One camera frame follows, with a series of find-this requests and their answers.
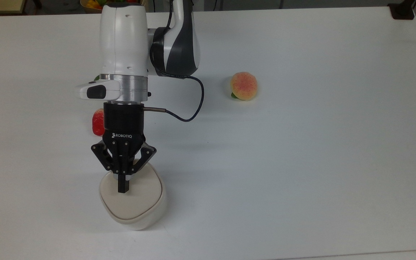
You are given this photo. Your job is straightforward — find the bowl of toy fruit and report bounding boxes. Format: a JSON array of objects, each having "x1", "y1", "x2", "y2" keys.
[{"x1": 79, "y1": 0, "x2": 104, "y2": 14}]

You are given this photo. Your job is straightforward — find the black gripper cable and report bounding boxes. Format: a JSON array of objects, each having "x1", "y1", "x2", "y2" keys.
[{"x1": 142, "y1": 74, "x2": 205, "y2": 122}]

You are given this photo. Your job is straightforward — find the red toy fruit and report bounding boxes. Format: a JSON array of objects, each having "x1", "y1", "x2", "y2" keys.
[{"x1": 91, "y1": 108, "x2": 106, "y2": 137}]

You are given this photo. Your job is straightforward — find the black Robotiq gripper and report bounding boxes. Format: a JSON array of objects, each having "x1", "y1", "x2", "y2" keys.
[{"x1": 91, "y1": 103, "x2": 157, "y2": 193}]

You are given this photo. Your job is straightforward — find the toy peach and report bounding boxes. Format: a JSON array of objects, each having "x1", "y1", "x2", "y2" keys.
[{"x1": 229, "y1": 71, "x2": 259, "y2": 101}]

